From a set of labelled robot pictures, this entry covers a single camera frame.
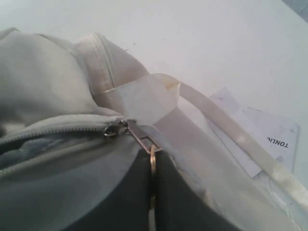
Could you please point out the white paper tag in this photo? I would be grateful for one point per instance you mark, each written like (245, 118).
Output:
(276, 134)

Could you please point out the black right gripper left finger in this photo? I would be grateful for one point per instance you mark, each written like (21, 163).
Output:
(127, 207)

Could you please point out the beige duffel bag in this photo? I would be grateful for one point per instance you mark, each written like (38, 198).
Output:
(73, 118)

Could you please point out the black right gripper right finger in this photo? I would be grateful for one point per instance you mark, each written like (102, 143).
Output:
(177, 207)

